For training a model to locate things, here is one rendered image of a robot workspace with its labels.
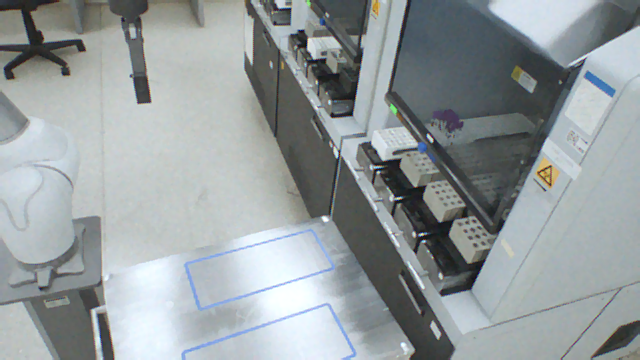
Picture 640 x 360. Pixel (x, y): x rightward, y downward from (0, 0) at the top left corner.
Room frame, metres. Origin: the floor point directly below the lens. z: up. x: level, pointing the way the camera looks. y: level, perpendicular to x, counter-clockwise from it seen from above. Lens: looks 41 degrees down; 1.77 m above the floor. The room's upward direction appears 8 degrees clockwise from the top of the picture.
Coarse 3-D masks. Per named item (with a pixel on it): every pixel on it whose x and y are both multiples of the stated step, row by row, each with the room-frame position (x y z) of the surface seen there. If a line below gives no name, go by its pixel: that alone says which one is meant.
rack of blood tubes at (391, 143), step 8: (392, 128) 1.37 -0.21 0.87; (400, 128) 1.37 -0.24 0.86; (376, 136) 1.31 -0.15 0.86; (384, 136) 1.32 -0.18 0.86; (392, 136) 1.32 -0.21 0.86; (400, 136) 1.33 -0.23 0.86; (408, 136) 1.34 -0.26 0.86; (376, 144) 1.30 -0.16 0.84; (384, 144) 1.27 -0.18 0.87; (392, 144) 1.28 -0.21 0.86; (400, 144) 1.29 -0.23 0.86; (408, 144) 1.29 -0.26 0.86; (416, 144) 1.29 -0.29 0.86; (384, 152) 1.25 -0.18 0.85; (392, 152) 1.26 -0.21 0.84; (400, 152) 1.32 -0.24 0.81; (384, 160) 1.25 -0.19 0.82
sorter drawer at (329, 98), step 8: (320, 88) 1.70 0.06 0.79; (328, 88) 1.66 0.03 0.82; (320, 96) 1.69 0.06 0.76; (328, 96) 1.62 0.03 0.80; (336, 96) 1.61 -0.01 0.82; (352, 96) 1.63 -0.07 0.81; (312, 104) 1.64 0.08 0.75; (320, 104) 1.64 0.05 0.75; (328, 104) 1.61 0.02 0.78; (336, 104) 1.59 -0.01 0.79; (344, 104) 1.60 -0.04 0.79; (352, 104) 1.62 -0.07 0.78; (328, 112) 1.60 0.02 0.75
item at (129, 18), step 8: (112, 0) 0.88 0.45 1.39; (120, 0) 0.88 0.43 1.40; (128, 0) 0.88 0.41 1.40; (136, 0) 0.89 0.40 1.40; (144, 0) 0.91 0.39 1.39; (112, 8) 0.88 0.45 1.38; (120, 8) 0.88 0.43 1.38; (128, 8) 0.88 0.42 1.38; (136, 8) 0.89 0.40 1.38; (144, 8) 0.90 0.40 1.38; (128, 16) 0.88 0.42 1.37; (136, 16) 0.89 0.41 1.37; (128, 24) 0.87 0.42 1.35; (136, 24) 0.88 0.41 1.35
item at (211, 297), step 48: (240, 240) 0.82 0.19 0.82; (288, 240) 0.85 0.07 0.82; (336, 240) 0.87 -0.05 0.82; (144, 288) 0.64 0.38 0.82; (192, 288) 0.66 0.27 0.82; (240, 288) 0.68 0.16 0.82; (288, 288) 0.69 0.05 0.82; (336, 288) 0.71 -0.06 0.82; (96, 336) 0.53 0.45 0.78; (144, 336) 0.52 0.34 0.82; (192, 336) 0.54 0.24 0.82; (240, 336) 0.55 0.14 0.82; (288, 336) 0.57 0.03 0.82; (336, 336) 0.58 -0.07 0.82; (384, 336) 0.60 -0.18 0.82
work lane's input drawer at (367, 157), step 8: (360, 144) 1.33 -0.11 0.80; (368, 144) 1.32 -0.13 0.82; (360, 152) 1.31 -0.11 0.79; (368, 152) 1.28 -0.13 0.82; (376, 152) 1.28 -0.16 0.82; (360, 160) 1.30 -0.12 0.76; (368, 160) 1.26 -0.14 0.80; (376, 160) 1.24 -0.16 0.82; (392, 160) 1.25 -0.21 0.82; (400, 160) 1.26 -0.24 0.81; (352, 168) 1.26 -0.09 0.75; (360, 168) 1.27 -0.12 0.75; (368, 168) 1.25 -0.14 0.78; (376, 168) 1.22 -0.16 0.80; (384, 168) 1.23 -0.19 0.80; (368, 176) 1.24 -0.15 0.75
